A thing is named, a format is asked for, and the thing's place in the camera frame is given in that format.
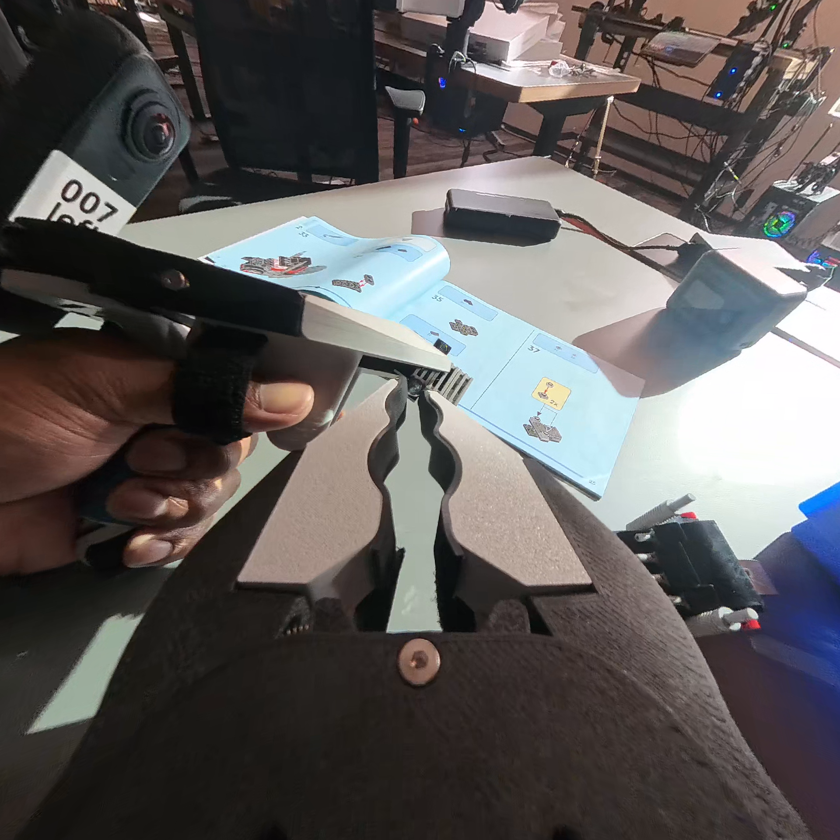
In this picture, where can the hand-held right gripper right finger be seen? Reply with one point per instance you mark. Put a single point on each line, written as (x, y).
(518, 518)

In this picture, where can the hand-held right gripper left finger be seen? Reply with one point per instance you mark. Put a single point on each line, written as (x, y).
(315, 518)

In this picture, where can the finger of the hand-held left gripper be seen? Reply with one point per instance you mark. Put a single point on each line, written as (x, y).
(367, 331)

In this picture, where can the grey grille brick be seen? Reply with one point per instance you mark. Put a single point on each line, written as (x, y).
(453, 384)

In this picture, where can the toy brick truck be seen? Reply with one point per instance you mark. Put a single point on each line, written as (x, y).
(695, 564)

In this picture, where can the blue plastic bin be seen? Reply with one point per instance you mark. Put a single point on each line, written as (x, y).
(817, 538)

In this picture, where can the person's left hand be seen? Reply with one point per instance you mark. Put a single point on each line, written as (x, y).
(79, 407)

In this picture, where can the light blue instruction booklet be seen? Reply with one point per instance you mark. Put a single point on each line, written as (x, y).
(512, 367)

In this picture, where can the black rectangular device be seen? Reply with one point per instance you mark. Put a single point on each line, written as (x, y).
(499, 213)

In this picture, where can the black shelving unit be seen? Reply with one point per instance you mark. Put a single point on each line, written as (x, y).
(289, 85)

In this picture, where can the grey cube-shaped device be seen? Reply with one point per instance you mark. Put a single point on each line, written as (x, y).
(735, 308)

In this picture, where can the wooden work table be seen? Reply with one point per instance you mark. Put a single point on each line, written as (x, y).
(558, 82)

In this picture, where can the white storage box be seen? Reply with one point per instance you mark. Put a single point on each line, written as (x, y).
(515, 36)

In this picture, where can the black equipment rack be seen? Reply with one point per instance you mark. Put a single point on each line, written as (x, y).
(689, 105)

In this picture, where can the computer tower glowing fans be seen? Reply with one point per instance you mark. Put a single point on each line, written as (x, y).
(794, 216)

